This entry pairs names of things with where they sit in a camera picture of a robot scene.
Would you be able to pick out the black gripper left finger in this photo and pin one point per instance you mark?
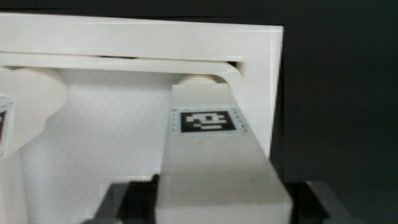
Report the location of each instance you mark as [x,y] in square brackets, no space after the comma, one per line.
[126,207]

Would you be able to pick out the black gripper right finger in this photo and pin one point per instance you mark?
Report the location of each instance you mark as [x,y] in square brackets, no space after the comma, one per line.
[318,208]

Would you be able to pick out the white desk top tray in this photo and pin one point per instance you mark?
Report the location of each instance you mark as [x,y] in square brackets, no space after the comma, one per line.
[110,123]

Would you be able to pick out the white desk leg with screw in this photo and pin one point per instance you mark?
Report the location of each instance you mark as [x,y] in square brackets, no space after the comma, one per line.
[32,98]

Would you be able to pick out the white right barrier block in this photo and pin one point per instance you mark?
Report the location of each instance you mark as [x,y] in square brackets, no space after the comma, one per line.
[258,68]

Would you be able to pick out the white front barrier rail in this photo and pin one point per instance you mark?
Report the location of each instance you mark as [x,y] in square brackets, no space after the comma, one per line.
[78,35]

